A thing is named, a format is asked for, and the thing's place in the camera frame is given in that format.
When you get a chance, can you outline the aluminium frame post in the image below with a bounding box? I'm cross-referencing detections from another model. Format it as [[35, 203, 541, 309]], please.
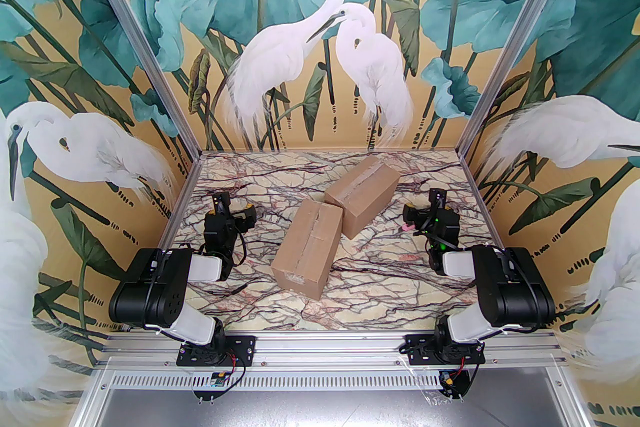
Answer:
[[459, 0, 592, 155], [65, 0, 202, 155]]

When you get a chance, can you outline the brown cardboard box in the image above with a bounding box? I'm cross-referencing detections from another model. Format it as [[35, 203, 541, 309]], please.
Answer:
[[325, 156, 401, 240], [271, 200, 344, 300]]

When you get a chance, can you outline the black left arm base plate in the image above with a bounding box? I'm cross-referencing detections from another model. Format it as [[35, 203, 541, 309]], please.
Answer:
[[177, 335, 257, 366]]

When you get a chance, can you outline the perforated metal strip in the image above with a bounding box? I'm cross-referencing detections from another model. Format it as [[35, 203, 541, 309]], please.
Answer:
[[97, 371, 573, 390]]

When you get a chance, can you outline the power connector with wires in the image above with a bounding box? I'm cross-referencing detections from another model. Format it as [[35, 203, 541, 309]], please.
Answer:
[[193, 349, 247, 400], [436, 355, 474, 399]]

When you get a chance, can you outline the right aluminium frame post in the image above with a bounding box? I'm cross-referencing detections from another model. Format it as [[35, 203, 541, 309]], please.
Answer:
[[459, 0, 592, 155]]

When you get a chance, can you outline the left power connector with wires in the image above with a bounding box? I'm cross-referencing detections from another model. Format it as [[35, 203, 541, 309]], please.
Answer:
[[193, 349, 247, 400]]

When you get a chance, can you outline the grey metal sheet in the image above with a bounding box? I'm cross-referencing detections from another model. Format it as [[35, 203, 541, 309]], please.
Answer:
[[75, 387, 586, 427]]

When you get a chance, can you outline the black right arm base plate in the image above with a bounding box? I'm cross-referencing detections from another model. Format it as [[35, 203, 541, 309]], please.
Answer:
[[403, 334, 487, 365]]

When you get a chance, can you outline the right power connector with wires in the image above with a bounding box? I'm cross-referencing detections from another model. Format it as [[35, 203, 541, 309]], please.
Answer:
[[436, 355, 474, 399]]

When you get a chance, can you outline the left aluminium frame post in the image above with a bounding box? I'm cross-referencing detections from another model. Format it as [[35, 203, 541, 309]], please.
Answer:
[[65, 0, 202, 155]]

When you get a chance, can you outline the aluminium frame rail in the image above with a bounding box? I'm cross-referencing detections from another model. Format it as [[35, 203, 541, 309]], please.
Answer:
[[102, 334, 560, 369]]

